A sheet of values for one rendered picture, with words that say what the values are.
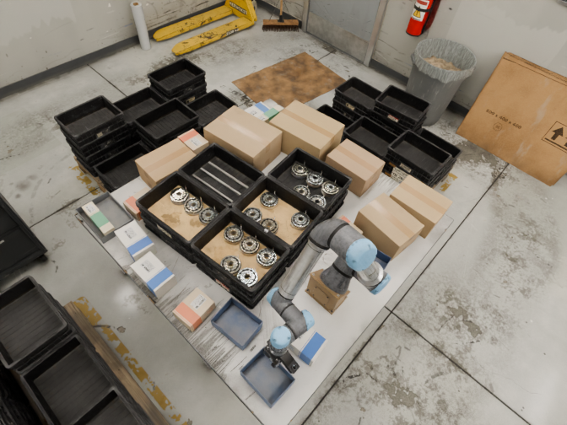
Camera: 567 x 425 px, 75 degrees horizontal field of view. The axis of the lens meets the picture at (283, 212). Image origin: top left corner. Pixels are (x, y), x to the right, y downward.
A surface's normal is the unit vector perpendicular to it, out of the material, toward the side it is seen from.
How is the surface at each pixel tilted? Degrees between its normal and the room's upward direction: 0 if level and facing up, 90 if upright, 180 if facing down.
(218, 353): 0
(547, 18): 90
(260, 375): 0
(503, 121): 76
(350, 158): 0
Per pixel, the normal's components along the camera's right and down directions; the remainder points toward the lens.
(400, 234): 0.07, -0.59
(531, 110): -0.65, 0.44
